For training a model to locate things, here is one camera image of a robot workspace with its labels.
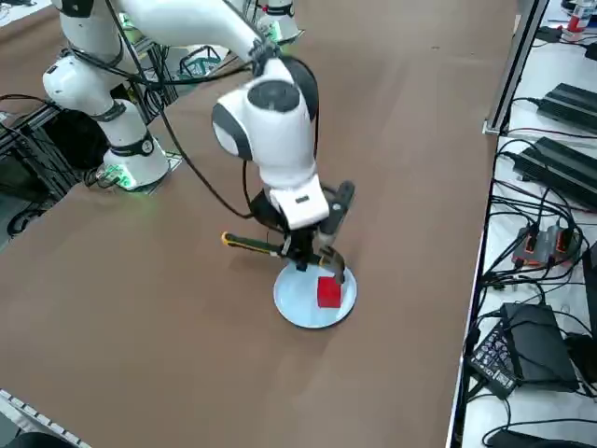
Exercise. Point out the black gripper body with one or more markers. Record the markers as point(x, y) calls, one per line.
point(268, 214)

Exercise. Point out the metal post foot bracket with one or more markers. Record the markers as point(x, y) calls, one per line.
point(495, 127)

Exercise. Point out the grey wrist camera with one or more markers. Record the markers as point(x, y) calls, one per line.
point(342, 200)

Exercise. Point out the aluminium frame rack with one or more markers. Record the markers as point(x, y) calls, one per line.
point(28, 140)

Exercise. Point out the orange black adapter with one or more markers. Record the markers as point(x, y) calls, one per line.
point(562, 242)
point(529, 247)

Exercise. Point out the aluminium profile post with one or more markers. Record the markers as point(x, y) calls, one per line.
point(517, 70)

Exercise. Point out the white bottle red label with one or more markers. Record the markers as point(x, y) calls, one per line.
point(580, 21)

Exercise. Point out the pale blue round plate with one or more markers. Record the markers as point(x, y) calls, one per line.
point(298, 303)

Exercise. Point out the red wooden cube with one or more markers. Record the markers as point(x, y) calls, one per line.
point(329, 294)

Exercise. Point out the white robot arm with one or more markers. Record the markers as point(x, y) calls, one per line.
point(275, 140)
point(280, 23)

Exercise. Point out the black ribbed power supply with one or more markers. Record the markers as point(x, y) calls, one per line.
point(555, 170)
point(571, 105)

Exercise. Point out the black power brick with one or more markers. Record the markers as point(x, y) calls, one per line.
point(541, 345)

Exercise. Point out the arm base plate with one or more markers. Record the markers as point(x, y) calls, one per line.
point(170, 165)

